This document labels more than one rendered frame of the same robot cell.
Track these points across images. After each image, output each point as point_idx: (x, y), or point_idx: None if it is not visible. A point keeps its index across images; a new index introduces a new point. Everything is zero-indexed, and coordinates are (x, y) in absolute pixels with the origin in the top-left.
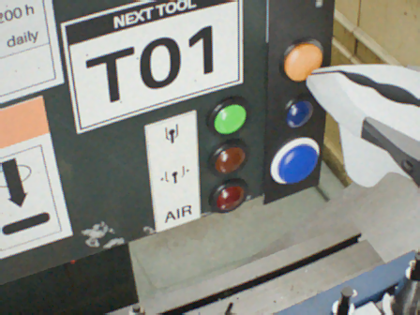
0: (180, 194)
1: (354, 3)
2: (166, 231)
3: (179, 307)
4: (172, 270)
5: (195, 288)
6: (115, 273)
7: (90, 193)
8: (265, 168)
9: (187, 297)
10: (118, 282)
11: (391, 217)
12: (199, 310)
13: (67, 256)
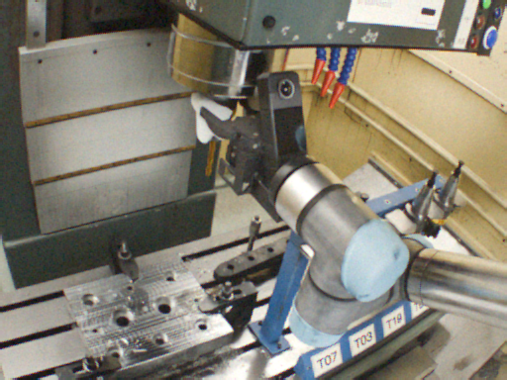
0: (464, 31)
1: (352, 68)
2: (215, 208)
3: (265, 232)
4: (224, 232)
5: (273, 221)
6: (203, 220)
7: (448, 10)
8: (483, 35)
9: (269, 226)
10: (202, 228)
11: (373, 197)
12: (279, 234)
13: (428, 43)
